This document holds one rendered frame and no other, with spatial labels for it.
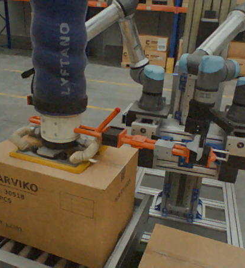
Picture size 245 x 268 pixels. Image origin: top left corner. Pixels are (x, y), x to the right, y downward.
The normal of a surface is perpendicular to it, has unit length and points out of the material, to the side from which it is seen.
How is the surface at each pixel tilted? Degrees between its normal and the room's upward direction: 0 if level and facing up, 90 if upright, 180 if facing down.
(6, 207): 90
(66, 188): 90
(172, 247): 0
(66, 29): 77
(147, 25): 90
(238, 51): 92
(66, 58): 69
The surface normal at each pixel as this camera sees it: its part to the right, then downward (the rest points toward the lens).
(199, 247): 0.06, -0.92
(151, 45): -0.30, 0.37
